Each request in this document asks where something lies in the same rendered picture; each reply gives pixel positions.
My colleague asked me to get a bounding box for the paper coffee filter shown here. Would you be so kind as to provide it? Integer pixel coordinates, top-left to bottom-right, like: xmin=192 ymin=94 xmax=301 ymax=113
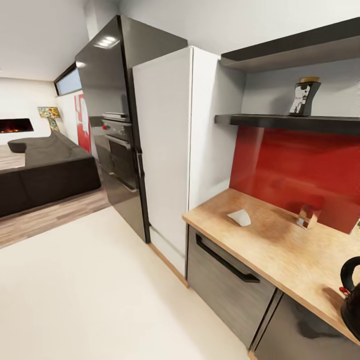
xmin=228 ymin=209 xmax=251 ymax=227

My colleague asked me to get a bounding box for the bottle of coffee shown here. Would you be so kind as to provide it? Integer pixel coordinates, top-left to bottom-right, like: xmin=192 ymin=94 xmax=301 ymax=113
xmin=287 ymin=76 xmax=322 ymax=117

